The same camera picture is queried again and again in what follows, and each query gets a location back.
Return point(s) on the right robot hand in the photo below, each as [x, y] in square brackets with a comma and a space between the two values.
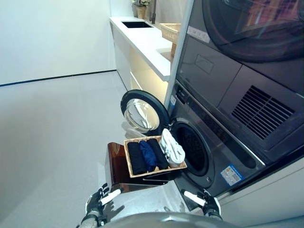
[208, 202]

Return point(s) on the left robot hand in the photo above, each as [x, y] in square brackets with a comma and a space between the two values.
[97, 199]

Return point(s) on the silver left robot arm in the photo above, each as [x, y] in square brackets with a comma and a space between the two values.
[89, 220]

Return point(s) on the dark grey washing machine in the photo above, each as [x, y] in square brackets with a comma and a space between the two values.
[221, 152]

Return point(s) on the round washing machine door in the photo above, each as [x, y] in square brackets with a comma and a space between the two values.
[145, 111]

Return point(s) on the blue energy label sticker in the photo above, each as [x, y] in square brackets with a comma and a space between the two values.
[231, 175]

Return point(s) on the glossy brown stool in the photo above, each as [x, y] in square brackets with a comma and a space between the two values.
[116, 164]

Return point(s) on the woven laundry basket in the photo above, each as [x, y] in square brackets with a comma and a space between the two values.
[133, 171]

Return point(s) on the grey robot torso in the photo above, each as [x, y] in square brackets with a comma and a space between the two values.
[164, 219]

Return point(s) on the black rolled garment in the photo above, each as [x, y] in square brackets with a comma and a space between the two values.
[137, 158]
[158, 153]

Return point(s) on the white rolled garment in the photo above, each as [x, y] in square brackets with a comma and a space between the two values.
[171, 149]

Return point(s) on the blue rolled garment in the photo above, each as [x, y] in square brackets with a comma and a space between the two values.
[147, 155]

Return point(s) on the dark grey dryer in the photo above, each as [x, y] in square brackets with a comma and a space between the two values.
[237, 71]

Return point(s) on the white counter cabinet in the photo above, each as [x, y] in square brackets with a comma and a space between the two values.
[140, 54]

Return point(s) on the woven wicker tray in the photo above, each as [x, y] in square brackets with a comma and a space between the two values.
[169, 31]

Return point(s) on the black sink basin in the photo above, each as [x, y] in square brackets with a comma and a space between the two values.
[137, 24]

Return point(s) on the dark faucet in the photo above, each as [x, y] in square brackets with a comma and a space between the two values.
[153, 12]

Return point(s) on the potted plant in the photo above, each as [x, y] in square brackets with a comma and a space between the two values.
[140, 7]

